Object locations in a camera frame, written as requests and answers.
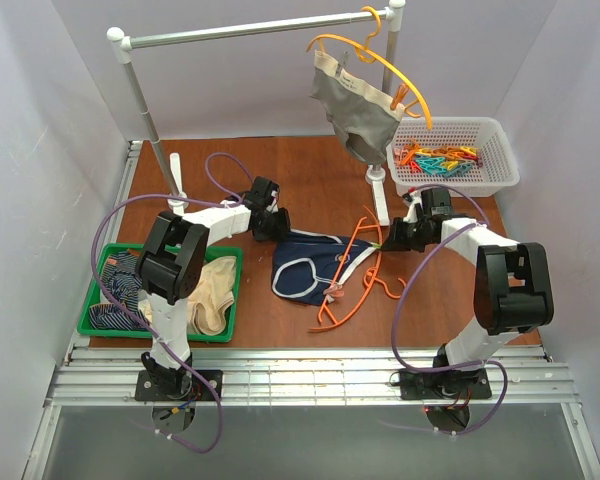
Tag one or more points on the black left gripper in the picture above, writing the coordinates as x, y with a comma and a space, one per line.
276, 225

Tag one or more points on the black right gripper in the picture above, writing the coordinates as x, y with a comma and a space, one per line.
403, 235

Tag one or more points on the navy blue underwear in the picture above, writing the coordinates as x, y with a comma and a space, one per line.
305, 263

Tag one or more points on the orange plastic hanger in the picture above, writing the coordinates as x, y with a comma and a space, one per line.
363, 280

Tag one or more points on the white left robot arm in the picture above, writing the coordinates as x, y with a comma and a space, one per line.
170, 267

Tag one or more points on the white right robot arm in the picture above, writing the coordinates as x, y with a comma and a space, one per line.
512, 292

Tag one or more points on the beige underwear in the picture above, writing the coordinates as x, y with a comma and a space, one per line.
212, 297

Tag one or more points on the grey hanging underwear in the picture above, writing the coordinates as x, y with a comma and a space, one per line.
363, 118

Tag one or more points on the striped blue underwear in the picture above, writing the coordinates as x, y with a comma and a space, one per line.
112, 295

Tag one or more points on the yellow plastic hanger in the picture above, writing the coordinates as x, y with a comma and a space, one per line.
407, 94

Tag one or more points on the teal clothespin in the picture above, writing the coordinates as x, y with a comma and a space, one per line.
435, 165

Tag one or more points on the white plastic basket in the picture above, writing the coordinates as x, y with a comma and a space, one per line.
486, 163

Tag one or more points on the green plastic tray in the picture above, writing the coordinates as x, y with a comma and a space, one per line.
93, 297

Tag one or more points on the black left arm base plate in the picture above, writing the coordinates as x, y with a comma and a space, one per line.
151, 388

